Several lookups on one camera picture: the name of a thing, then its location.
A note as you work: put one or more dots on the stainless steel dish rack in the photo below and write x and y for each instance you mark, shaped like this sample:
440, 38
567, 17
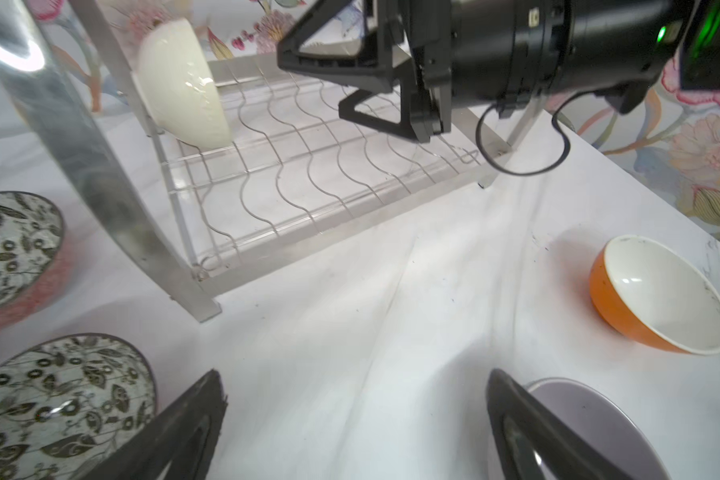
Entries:
295, 179

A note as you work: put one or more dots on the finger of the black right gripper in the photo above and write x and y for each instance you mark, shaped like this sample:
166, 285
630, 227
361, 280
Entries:
365, 64
357, 107

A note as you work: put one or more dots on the cream bowl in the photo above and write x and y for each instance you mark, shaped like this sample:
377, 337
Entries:
177, 88

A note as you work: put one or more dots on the purple bowl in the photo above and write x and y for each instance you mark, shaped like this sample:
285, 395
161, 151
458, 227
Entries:
602, 424

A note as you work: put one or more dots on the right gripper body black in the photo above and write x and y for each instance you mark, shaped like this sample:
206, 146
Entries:
466, 53

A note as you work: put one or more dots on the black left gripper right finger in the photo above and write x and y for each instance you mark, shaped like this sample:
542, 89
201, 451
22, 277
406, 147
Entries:
533, 443

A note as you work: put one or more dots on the patterned bowl near doll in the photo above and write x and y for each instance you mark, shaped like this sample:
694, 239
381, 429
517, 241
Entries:
35, 255

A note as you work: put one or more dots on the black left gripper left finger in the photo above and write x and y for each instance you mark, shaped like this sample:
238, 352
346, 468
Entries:
179, 444

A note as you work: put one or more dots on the orange white bowl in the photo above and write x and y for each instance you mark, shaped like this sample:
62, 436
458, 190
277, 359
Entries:
650, 295

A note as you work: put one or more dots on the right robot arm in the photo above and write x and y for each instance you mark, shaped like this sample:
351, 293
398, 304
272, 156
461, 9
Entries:
618, 50

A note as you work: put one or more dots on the patterned bowl front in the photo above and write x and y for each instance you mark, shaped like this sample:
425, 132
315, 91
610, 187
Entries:
68, 404

